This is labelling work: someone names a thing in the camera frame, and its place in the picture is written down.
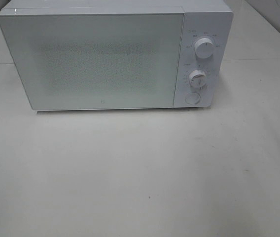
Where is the upper white power knob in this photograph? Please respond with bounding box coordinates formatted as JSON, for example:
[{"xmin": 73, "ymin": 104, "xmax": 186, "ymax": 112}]
[{"xmin": 194, "ymin": 37, "xmax": 214, "ymax": 59}]

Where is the round white door button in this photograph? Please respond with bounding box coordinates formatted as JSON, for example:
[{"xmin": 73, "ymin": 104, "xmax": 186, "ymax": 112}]
[{"xmin": 185, "ymin": 92, "xmax": 201, "ymax": 105}]

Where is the white timer knob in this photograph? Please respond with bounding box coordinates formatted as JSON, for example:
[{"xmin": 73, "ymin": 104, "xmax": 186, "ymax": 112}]
[{"xmin": 189, "ymin": 70, "xmax": 207, "ymax": 88}]

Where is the white microwave door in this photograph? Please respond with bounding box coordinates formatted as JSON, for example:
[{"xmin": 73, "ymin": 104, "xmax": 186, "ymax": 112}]
[{"xmin": 0, "ymin": 14, "xmax": 183, "ymax": 111}]

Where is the white microwave oven body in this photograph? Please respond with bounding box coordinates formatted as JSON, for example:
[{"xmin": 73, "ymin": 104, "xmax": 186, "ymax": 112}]
[{"xmin": 0, "ymin": 0, "xmax": 234, "ymax": 110}]

